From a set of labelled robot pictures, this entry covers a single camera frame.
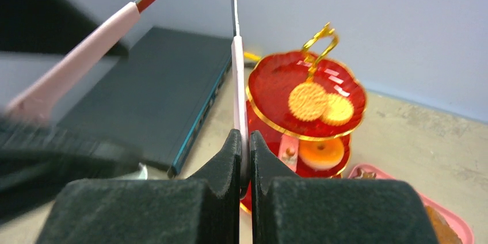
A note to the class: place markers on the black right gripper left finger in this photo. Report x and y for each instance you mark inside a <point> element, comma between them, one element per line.
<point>203,208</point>

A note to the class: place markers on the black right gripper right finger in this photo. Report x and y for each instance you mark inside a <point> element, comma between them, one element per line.
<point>287,208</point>

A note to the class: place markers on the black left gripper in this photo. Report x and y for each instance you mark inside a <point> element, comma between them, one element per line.
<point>38,159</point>

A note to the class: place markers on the pink handled metal tongs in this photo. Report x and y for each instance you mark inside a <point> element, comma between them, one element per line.
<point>37,100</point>

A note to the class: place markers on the pink candy piece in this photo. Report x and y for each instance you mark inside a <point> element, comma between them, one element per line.
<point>288,151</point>

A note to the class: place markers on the orange glazed donut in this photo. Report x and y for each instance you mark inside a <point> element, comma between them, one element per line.
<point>321,155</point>

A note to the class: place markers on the white ceramic mug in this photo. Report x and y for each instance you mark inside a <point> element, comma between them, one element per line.
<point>140,174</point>

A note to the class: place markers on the chocolate star cookie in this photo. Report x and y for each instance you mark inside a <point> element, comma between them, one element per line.
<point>362,174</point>

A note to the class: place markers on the red three-tier cake stand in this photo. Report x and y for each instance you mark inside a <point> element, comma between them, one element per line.
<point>276,75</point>

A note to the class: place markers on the round yellow cracker top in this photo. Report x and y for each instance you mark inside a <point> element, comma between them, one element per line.
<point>307,101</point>

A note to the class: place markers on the round yellow cracker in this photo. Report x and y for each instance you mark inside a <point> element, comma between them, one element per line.
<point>307,101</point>
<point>339,110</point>

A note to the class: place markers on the round yellow cracker bottom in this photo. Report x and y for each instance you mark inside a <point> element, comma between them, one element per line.
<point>339,110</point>

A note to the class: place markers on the dark grey box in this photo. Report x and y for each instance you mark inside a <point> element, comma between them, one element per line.
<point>160,97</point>

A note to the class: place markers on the brown croissant bread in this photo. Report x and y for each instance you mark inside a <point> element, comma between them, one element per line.
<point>445,234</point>

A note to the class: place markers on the pink serving tray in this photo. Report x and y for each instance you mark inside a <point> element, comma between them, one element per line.
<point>459,226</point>

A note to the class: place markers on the yellow handled pliers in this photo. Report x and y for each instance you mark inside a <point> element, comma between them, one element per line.
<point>252,57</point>

